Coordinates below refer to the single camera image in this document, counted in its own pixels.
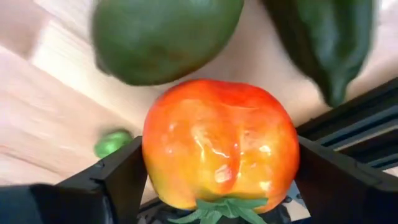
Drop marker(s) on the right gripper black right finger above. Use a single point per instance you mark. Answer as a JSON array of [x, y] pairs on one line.
[[342, 196]]

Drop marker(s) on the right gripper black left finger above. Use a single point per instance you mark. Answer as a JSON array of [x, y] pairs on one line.
[[93, 199]]

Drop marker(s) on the orange persimmon with green calyx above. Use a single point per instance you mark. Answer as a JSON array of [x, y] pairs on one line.
[[217, 140]]

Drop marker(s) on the dark green poblano pepper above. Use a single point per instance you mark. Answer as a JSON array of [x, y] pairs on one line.
[[326, 46]]

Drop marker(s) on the green avocado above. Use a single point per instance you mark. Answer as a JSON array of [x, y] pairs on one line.
[[161, 40]]

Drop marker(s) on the small green lime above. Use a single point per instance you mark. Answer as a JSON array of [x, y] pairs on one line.
[[112, 143]]

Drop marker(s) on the black aluminium table frame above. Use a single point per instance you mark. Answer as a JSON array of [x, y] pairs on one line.
[[357, 130]]

